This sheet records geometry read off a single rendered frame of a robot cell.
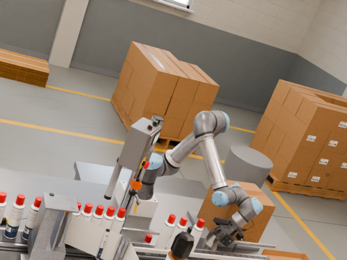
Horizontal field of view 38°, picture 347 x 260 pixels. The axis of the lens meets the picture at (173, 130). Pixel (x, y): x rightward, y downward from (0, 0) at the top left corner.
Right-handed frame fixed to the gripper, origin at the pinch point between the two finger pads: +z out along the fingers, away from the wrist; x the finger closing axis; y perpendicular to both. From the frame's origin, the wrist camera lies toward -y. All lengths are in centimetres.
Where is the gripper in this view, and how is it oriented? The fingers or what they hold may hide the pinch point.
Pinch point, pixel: (204, 245)
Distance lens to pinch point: 260.5
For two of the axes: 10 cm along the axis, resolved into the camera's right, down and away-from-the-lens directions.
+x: 6.0, 6.0, 5.3
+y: 3.0, 4.4, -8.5
